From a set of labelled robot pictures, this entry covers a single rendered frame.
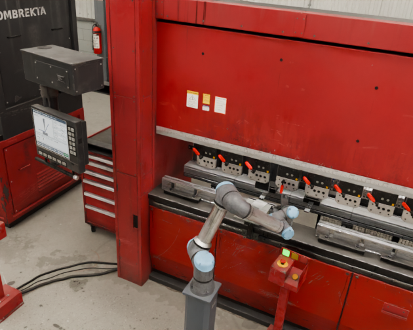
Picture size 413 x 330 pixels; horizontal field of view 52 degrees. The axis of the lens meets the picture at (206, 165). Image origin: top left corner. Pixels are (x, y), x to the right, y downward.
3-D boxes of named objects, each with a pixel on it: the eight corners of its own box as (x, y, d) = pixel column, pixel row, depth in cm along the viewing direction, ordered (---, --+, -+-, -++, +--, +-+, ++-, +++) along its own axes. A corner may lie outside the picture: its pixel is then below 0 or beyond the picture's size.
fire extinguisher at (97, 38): (90, 53, 783) (88, 21, 758) (96, 51, 798) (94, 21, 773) (98, 54, 777) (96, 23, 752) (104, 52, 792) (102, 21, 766)
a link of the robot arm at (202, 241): (187, 266, 249) (227, 189, 232) (182, 250, 262) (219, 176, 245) (205, 269, 254) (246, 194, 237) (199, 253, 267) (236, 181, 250)
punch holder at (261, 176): (247, 179, 294) (250, 157, 286) (251, 173, 300) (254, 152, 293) (267, 184, 288) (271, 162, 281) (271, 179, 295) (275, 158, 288)
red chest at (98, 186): (84, 234, 418) (77, 141, 373) (115, 209, 459) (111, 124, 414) (126, 249, 400) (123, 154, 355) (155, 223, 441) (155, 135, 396)
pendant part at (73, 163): (36, 154, 293) (29, 105, 277) (51, 148, 302) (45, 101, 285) (79, 175, 271) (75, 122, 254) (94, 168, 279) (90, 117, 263)
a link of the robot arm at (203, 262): (195, 283, 241) (196, 264, 235) (190, 268, 252) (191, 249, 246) (216, 280, 244) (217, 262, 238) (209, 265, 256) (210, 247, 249)
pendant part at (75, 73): (35, 167, 305) (18, 48, 266) (63, 156, 323) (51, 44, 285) (81, 190, 280) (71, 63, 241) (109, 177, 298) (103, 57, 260)
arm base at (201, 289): (208, 300, 243) (209, 287, 239) (185, 291, 248) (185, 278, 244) (218, 283, 256) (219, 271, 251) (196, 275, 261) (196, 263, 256)
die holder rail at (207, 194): (161, 188, 334) (161, 177, 329) (165, 184, 339) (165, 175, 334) (219, 205, 316) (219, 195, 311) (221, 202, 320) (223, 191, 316)
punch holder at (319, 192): (303, 194, 279) (307, 172, 272) (307, 188, 286) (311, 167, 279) (326, 200, 274) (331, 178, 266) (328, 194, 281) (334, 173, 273)
